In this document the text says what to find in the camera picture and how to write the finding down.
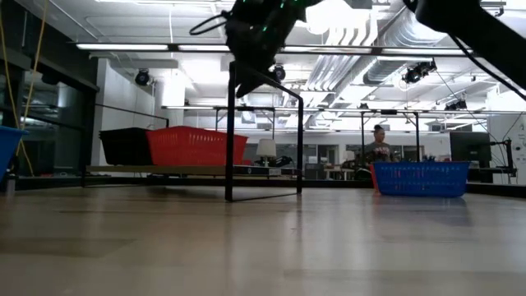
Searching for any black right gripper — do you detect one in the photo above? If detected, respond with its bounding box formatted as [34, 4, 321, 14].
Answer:
[224, 0, 325, 98]

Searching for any black plastic basket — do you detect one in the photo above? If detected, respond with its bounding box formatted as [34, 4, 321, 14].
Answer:
[99, 127, 154, 166]

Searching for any blue plastic basket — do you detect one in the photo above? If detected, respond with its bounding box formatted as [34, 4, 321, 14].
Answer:
[0, 125, 29, 184]
[371, 160, 472, 198]

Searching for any long ceiling light strip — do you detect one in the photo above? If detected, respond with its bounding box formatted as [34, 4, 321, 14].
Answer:
[75, 42, 473, 58]

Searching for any person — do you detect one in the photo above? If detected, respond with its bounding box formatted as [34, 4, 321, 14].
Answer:
[363, 124, 395, 165]

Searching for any black computer monitor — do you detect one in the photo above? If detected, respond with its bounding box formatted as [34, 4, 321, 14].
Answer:
[449, 131, 493, 169]

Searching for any black background table frame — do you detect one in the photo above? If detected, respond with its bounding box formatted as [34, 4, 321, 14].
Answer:
[360, 109, 421, 165]
[213, 105, 277, 143]

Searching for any wooden shelf with black frame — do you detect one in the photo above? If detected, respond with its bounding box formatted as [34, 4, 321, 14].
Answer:
[81, 60, 305, 202]

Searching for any silver ventilation duct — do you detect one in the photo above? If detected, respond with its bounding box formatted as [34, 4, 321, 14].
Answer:
[362, 0, 457, 86]

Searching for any black aluminium table frame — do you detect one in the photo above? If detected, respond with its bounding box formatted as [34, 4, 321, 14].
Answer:
[0, 174, 526, 195]

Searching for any black ceiling camera rig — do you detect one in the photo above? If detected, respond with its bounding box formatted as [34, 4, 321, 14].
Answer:
[400, 60, 437, 86]

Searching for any yellow cable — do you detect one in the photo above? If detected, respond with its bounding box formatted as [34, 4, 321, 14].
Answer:
[0, 0, 49, 178]

